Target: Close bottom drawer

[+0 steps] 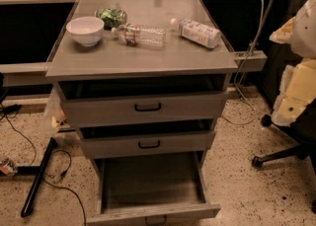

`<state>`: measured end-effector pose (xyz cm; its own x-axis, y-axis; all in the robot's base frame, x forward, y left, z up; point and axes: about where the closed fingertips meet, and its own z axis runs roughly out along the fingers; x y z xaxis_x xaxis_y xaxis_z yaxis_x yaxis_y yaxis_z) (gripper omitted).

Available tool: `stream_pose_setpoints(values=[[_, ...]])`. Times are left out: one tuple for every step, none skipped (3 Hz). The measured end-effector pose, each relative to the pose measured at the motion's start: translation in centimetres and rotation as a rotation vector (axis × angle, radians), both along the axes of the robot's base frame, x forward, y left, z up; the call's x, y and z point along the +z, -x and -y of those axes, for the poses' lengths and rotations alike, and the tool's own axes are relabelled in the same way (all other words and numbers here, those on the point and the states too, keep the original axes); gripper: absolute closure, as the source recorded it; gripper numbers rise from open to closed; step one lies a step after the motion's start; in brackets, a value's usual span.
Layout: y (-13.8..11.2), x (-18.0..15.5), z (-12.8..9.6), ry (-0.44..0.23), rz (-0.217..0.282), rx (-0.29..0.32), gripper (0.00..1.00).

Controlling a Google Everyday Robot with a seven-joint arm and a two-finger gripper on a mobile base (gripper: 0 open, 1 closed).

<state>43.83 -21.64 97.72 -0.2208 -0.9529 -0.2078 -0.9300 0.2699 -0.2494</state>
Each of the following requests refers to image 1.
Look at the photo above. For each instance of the white bowl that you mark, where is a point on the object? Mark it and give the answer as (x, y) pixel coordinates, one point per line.
(87, 31)

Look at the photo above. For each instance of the grey drawer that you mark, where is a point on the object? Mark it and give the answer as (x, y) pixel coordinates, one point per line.
(147, 138)
(95, 103)
(152, 190)

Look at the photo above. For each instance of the yellow foam-covered gripper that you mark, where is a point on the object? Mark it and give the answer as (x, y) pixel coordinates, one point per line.
(305, 33)

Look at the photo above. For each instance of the grey top drawer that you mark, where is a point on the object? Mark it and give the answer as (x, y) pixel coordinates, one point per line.
(95, 103)

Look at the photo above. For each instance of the grey drawer cabinet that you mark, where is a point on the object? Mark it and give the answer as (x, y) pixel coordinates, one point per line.
(111, 59)

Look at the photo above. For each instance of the clear plastic bottle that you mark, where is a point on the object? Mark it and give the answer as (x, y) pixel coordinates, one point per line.
(135, 34)

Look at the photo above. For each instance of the small object on floor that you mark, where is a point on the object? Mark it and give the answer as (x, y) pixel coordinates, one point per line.
(8, 167)

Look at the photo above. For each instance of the black floor bar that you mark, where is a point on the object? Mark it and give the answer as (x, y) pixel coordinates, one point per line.
(28, 205)

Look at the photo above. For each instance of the white labelled plastic bottle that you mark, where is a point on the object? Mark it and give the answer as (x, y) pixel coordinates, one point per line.
(197, 32)

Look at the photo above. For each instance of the grey bottom drawer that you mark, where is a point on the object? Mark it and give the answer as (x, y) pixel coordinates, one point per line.
(152, 190)

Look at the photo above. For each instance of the clear plastic bag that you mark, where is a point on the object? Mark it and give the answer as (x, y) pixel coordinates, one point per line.
(55, 122)

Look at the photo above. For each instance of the glass bowl with greens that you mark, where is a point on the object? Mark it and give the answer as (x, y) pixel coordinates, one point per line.
(111, 17)

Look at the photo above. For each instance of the grey middle drawer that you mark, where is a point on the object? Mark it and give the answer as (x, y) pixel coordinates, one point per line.
(147, 138)

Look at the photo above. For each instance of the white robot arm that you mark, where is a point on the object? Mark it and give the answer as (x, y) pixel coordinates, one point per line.
(298, 84)

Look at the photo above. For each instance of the grey side rail bracket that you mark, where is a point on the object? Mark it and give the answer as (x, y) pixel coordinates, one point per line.
(253, 63)

